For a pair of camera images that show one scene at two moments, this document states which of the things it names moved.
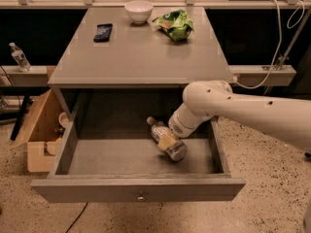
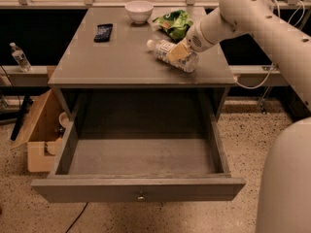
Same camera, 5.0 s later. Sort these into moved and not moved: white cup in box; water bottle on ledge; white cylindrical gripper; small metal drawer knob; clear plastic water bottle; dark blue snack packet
Moved: clear plastic water bottle; white cylindrical gripper
Not moved: water bottle on ledge; dark blue snack packet; small metal drawer knob; white cup in box
